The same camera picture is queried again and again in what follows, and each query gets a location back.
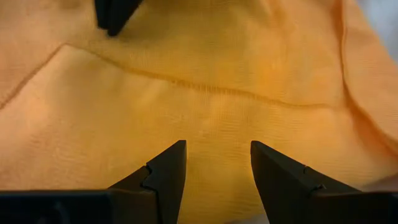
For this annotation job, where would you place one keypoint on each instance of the orange microfiber towel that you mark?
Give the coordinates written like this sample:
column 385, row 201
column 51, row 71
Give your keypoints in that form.
column 199, row 77

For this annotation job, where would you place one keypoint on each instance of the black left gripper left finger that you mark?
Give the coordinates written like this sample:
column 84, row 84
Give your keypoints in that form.
column 161, row 186

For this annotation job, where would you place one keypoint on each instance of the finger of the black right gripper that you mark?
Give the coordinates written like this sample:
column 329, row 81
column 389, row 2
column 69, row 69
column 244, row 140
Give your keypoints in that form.
column 115, row 15

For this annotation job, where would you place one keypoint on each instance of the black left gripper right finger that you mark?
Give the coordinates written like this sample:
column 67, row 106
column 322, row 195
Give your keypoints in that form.
column 280, row 186

